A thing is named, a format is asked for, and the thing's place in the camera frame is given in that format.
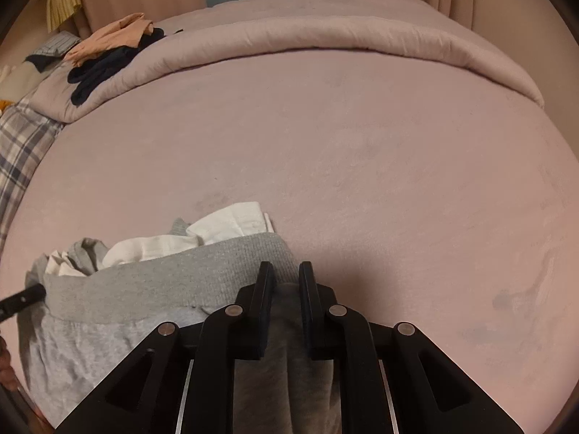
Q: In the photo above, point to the pink duvet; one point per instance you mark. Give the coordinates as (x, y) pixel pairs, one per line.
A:
(316, 22)

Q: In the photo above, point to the orange cloth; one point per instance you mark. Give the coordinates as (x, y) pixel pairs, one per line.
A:
(4, 106)

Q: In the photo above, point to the plaid blanket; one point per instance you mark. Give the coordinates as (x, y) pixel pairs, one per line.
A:
(20, 144)

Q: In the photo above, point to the grey pants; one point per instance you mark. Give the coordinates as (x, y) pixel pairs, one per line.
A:
(135, 289)

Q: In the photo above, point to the peach garment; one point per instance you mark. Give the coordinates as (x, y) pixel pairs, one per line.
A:
(113, 36)

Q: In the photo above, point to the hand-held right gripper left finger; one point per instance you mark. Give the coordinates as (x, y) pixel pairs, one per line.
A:
(264, 307)

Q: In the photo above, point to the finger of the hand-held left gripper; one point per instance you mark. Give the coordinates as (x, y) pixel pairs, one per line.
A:
(20, 303)

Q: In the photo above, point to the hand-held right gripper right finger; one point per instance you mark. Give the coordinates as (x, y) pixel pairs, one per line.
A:
(307, 307)

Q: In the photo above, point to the navy garment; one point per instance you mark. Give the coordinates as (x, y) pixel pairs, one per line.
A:
(97, 72)

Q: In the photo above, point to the yellow cloth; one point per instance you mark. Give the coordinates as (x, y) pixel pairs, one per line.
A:
(63, 0)

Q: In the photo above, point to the bed with pink sheet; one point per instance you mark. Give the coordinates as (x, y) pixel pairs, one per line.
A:
(339, 167)

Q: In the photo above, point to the person's left hand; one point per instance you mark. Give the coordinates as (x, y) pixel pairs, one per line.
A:
(7, 364)

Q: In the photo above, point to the striped grey cloth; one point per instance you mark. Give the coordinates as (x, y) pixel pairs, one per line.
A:
(56, 45)

